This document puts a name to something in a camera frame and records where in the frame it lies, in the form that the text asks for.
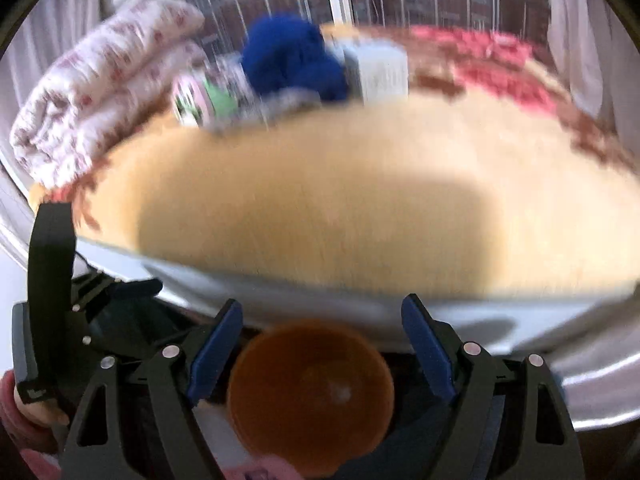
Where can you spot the white curtain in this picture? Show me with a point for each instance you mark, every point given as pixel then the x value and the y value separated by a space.
pixel 597 60

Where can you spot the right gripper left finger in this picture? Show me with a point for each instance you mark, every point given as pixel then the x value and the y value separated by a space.
pixel 135 420

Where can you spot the operator left hand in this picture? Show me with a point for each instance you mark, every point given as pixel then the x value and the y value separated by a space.
pixel 29 426

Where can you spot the white floral folded quilt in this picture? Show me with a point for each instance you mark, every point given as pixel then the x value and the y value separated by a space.
pixel 90 98

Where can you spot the green white snack wrapper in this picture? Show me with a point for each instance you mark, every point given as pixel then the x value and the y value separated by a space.
pixel 211 95

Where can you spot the white paper box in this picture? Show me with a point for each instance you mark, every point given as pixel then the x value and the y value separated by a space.
pixel 376 71

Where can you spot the yellow floral bed blanket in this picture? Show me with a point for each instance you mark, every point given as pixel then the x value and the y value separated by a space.
pixel 486 180

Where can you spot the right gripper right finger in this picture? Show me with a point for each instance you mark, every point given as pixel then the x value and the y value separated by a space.
pixel 505 419

